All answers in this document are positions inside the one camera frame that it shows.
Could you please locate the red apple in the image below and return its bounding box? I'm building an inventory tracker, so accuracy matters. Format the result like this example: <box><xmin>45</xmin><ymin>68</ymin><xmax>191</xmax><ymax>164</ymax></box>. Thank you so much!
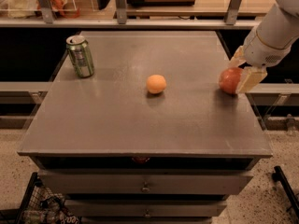
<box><xmin>219</xmin><ymin>67</ymin><xmax>242</xmax><ymax>94</ymax></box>

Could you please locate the grey shelf rail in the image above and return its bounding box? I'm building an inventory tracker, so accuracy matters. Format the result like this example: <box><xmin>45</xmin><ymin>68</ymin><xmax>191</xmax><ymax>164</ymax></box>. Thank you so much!
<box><xmin>0</xmin><ymin>0</ymin><xmax>265</xmax><ymax>30</ymax></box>

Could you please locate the green soda can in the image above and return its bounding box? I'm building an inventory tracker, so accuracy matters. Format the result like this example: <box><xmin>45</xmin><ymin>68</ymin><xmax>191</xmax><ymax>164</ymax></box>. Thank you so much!
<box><xmin>66</xmin><ymin>35</ymin><xmax>94</xmax><ymax>78</ymax></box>

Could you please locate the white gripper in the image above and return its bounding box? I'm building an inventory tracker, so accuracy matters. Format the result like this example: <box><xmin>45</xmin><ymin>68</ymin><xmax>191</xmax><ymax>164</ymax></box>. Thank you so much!
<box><xmin>229</xmin><ymin>28</ymin><xmax>286</xmax><ymax>93</ymax></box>

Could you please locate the black wire basket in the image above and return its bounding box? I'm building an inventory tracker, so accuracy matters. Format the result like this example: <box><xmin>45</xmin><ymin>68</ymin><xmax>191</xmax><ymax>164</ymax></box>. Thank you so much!
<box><xmin>14</xmin><ymin>172</ymin><xmax>82</xmax><ymax>224</ymax></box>

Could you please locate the clear plastic bag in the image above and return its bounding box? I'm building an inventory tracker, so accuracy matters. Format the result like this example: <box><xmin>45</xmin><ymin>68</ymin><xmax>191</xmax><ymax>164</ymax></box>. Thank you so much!
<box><xmin>0</xmin><ymin>0</ymin><xmax>37</xmax><ymax>18</ymax></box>

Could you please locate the orange snack bag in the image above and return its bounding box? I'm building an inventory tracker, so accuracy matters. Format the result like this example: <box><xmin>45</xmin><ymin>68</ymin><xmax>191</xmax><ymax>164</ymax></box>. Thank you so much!
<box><xmin>36</xmin><ymin>0</ymin><xmax>80</xmax><ymax>23</ymax></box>

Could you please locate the black metal stand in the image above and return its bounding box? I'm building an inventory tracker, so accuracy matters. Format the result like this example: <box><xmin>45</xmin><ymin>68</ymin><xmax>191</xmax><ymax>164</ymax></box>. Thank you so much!
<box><xmin>272</xmin><ymin>166</ymin><xmax>299</xmax><ymax>218</ymax></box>

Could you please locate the orange fruit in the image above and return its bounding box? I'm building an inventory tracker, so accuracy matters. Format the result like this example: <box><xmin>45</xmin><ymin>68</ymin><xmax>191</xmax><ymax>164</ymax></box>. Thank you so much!
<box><xmin>146</xmin><ymin>75</ymin><xmax>166</xmax><ymax>94</ymax></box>

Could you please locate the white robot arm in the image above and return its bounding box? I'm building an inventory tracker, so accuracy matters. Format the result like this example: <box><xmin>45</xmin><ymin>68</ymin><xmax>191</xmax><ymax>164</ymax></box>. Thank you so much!
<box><xmin>220</xmin><ymin>0</ymin><xmax>299</xmax><ymax>94</ymax></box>

